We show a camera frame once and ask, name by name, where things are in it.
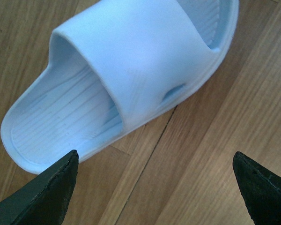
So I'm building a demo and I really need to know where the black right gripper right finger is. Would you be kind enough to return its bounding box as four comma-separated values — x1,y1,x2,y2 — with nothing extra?
232,151,281,225

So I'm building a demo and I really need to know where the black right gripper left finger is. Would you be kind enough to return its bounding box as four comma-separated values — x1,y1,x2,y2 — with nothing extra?
0,150,79,225

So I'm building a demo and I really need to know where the light blue slide slipper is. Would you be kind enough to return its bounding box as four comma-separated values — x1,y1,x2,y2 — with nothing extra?
0,0,239,174

